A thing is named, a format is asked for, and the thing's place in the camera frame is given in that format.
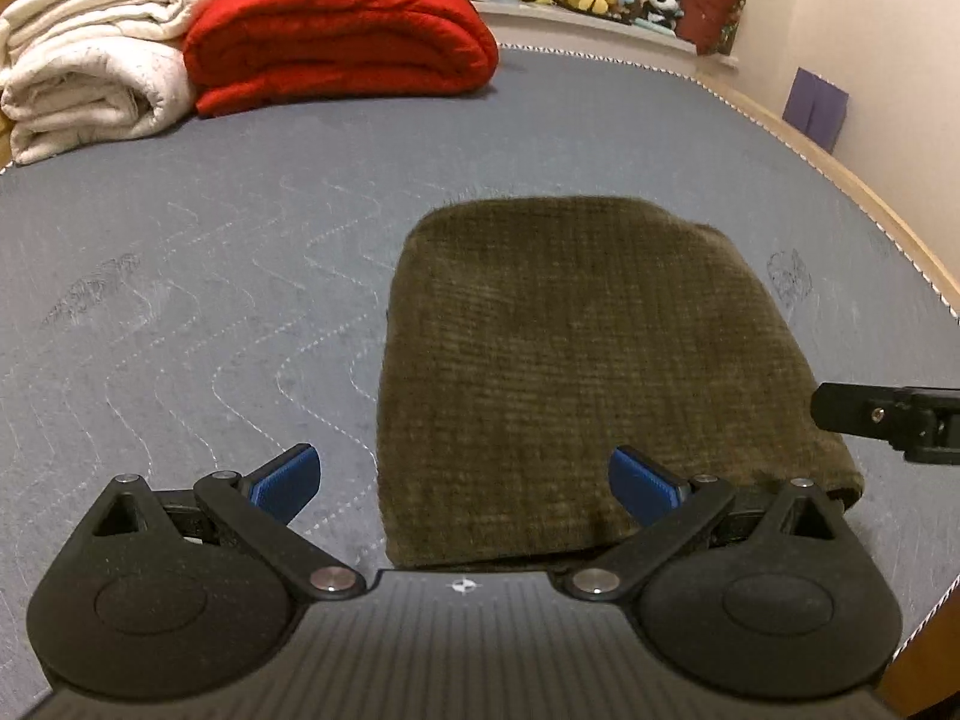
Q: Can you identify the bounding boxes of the olive corduroy pants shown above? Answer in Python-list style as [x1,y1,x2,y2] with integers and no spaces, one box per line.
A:
[377,197,864,569]

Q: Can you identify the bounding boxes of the grey quilted mattress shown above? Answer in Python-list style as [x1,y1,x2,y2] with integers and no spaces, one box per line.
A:
[2,46,958,718]

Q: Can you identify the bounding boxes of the red folded quilt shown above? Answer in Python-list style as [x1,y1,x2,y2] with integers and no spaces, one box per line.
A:
[182,0,500,117]

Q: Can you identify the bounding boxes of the dark red cushion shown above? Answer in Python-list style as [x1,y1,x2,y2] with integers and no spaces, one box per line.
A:
[675,0,747,55]

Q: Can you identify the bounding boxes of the white folded blanket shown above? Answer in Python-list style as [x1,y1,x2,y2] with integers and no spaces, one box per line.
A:
[2,0,213,166]

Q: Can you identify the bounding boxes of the panda plush toy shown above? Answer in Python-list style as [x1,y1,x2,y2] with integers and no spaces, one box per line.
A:
[641,0,683,31]

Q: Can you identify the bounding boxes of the purple paper on wall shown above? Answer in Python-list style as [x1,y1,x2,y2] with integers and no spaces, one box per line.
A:
[782,68,850,153]

